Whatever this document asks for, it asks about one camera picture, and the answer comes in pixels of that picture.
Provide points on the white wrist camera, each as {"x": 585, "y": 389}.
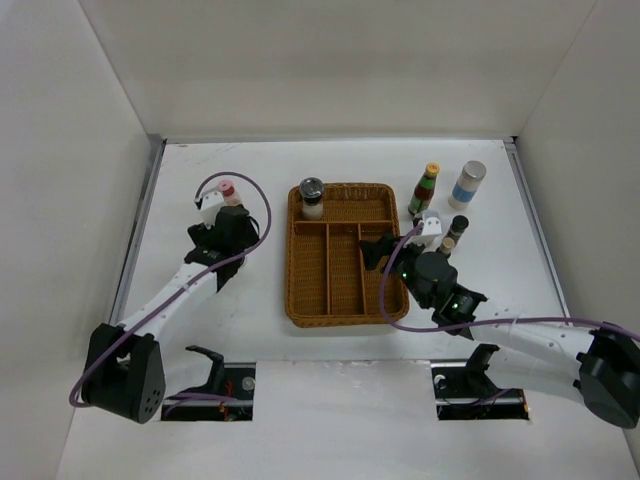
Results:
{"x": 429, "y": 231}
{"x": 208, "y": 204}

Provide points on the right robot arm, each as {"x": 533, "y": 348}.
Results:
{"x": 595, "y": 364}

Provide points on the brown wicker tray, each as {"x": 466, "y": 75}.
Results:
{"x": 327, "y": 284}

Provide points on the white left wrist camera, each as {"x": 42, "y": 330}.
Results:
{"x": 208, "y": 204}

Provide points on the green label sauce bottle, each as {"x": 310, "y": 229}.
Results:
{"x": 424, "y": 190}

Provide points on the yellow label oil bottle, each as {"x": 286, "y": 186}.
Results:
{"x": 446, "y": 247}

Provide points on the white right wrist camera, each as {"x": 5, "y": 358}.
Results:
{"x": 429, "y": 231}

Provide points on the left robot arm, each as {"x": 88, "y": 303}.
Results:
{"x": 133, "y": 366}

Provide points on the clear lid salt grinder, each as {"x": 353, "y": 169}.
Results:
{"x": 311, "y": 190}

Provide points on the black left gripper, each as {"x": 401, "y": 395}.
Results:
{"x": 201, "y": 234}

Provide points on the blue label salt shaker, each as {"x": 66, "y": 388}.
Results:
{"x": 467, "y": 184}

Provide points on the black cap spice grinder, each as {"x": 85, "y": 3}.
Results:
{"x": 457, "y": 228}

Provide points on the black top salt grinder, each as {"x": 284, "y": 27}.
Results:
{"x": 243, "y": 264}

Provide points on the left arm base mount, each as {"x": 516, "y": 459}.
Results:
{"x": 211, "y": 389}

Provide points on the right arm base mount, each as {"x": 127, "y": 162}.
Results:
{"x": 464, "y": 392}

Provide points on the pink cap spice jar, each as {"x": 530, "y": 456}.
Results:
{"x": 229, "y": 192}

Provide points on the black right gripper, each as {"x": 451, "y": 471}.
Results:
{"x": 374, "y": 250}

